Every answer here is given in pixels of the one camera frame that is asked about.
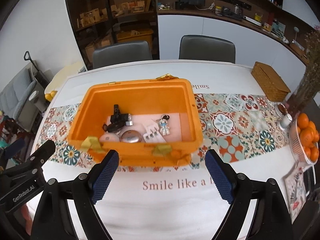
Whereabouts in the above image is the floral placemat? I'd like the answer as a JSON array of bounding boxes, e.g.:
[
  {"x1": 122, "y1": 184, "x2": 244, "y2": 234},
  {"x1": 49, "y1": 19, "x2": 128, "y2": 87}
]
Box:
[{"x1": 284, "y1": 164, "x2": 316, "y2": 223}]

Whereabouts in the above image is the dark wooden shelf cabinet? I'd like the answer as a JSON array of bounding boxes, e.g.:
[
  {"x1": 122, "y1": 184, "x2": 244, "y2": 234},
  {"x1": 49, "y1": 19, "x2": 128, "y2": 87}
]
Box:
[{"x1": 65, "y1": 0, "x2": 159, "y2": 70}]

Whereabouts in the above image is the silver oval pebble case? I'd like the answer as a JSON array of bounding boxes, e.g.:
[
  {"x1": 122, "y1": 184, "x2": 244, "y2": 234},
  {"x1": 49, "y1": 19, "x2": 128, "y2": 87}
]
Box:
[{"x1": 120, "y1": 130, "x2": 142, "y2": 143}]

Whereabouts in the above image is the patterned tile table runner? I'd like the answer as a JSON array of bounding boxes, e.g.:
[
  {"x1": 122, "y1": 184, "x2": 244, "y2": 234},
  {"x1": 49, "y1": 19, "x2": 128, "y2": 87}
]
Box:
[{"x1": 33, "y1": 94, "x2": 296, "y2": 173}]

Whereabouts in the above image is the right grey dining chair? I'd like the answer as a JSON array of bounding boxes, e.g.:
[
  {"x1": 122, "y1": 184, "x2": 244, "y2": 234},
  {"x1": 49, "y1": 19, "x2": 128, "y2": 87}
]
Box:
[{"x1": 179, "y1": 35, "x2": 236, "y2": 63}]

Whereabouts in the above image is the basket of oranges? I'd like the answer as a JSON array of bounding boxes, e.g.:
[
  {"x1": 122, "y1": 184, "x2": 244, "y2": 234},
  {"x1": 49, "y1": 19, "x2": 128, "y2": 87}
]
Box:
[{"x1": 289, "y1": 113, "x2": 319, "y2": 165}]

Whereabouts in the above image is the woven wicker box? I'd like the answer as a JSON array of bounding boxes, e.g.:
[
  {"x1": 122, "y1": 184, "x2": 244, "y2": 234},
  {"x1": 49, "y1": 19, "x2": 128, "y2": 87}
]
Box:
[{"x1": 251, "y1": 62, "x2": 291, "y2": 102}]

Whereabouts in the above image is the left grey dining chair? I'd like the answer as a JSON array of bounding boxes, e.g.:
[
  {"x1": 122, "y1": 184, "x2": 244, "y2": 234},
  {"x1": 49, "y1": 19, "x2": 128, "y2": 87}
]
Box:
[{"x1": 93, "y1": 41, "x2": 152, "y2": 69}]

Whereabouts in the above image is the pink round night light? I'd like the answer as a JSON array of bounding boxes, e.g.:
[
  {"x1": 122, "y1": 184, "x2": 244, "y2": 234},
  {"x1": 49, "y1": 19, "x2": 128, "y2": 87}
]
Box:
[{"x1": 99, "y1": 133, "x2": 120, "y2": 144}]

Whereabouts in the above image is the white tower fan heater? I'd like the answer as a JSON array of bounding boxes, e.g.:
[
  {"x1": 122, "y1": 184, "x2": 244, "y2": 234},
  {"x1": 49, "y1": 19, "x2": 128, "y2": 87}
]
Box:
[{"x1": 29, "y1": 90, "x2": 47, "y2": 113}]

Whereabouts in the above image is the grey sofa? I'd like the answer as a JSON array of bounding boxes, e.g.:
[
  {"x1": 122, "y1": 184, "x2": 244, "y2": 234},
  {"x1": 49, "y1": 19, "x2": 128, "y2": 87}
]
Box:
[{"x1": 1, "y1": 68, "x2": 36, "y2": 120}]

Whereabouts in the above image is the black clip-on device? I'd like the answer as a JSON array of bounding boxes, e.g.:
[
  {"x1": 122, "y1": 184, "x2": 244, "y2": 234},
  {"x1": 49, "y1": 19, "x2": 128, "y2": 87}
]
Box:
[{"x1": 110, "y1": 104, "x2": 133, "y2": 126}]

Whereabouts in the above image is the dried flower vase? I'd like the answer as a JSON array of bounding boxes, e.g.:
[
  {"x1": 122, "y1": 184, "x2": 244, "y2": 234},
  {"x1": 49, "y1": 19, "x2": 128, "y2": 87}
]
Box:
[{"x1": 287, "y1": 25, "x2": 319, "y2": 118}]

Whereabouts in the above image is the grey dining chair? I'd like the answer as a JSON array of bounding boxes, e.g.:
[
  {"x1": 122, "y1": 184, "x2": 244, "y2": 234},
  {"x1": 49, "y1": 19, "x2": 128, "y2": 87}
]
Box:
[
  {"x1": 93, "y1": 41, "x2": 152, "y2": 69},
  {"x1": 179, "y1": 35, "x2": 236, "y2": 63}
]

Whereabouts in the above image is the white battery charger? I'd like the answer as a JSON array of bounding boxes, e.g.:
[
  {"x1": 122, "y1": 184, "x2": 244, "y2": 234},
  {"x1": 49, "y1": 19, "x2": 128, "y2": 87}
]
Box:
[{"x1": 143, "y1": 123, "x2": 166, "y2": 144}]

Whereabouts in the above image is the black upright vacuum cleaner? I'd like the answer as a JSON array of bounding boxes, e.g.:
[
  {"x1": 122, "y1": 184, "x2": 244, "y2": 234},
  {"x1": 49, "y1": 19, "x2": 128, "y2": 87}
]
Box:
[{"x1": 23, "y1": 51, "x2": 49, "y2": 88}]

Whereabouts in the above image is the orange plastic storage crate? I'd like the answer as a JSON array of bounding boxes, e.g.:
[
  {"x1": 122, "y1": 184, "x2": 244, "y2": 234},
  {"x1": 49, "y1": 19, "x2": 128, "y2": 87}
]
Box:
[{"x1": 67, "y1": 75, "x2": 203, "y2": 167}]

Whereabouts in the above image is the white small cup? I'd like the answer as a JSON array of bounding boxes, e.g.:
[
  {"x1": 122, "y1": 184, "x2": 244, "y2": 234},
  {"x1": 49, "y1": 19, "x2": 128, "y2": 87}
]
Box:
[{"x1": 279, "y1": 113, "x2": 293, "y2": 131}]

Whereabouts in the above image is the wooden baby chair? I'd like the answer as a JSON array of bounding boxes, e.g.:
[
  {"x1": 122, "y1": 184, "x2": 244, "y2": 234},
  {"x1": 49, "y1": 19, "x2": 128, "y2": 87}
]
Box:
[{"x1": 1, "y1": 118, "x2": 35, "y2": 155}]

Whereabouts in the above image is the astronaut figure keychain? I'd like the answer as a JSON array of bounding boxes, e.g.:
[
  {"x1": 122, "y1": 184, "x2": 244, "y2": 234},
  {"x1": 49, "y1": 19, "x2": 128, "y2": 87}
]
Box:
[{"x1": 156, "y1": 114, "x2": 170, "y2": 136}]

